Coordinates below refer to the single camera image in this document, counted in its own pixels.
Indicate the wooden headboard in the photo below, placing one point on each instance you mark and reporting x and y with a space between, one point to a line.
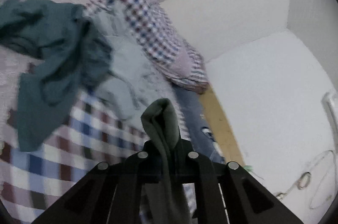
220 127

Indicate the plaid patchwork bed sheet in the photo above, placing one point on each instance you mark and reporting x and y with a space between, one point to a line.
32 181

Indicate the blue cartoon pillow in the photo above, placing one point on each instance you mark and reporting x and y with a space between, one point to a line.
201 135

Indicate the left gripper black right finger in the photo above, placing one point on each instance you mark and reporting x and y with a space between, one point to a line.
227 193

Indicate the light grey garment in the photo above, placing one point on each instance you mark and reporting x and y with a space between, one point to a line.
133 82

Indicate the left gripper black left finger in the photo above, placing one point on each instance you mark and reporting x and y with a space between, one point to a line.
108 193

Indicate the dark teal garment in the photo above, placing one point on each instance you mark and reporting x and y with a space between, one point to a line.
73 54

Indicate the grey green garment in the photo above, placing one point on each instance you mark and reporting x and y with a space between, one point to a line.
167 199

